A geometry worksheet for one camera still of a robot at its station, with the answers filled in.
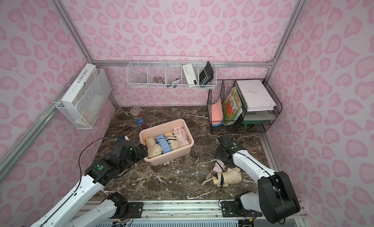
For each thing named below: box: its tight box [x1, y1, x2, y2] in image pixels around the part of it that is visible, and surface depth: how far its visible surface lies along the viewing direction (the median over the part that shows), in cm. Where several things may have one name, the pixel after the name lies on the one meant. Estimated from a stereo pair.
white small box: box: [182, 62, 199, 85], surface depth 93 cm
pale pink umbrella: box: [172, 126, 191, 148], surface depth 93 cm
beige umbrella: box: [145, 136, 164, 159], surface depth 85 cm
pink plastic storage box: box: [139, 118, 195, 167], surface depth 92 cm
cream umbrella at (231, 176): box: [201, 167, 243, 188], surface depth 81 cm
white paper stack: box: [236, 79, 277, 113], surface depth 96 cm
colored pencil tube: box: [130, 107, 148, 130], surface depth 95 cm
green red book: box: [222, 86, 244, 126], surface depth 102 cm
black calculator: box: [199, 60, 214, 85], surface depth 93 cm
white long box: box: [60, 63, 99, 108], surface depth 72 cm
